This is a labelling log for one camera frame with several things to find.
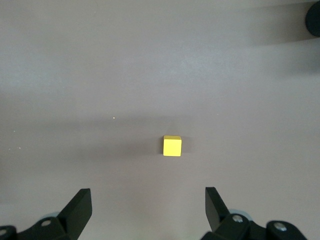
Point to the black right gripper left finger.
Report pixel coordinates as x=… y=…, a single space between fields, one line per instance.
x=75 y=215

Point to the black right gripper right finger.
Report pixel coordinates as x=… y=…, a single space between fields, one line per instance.
x=217 y=215

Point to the yellow block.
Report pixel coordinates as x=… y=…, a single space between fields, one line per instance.
x=172 y=147

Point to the black round object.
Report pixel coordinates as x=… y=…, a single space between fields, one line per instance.
x=313 y=20

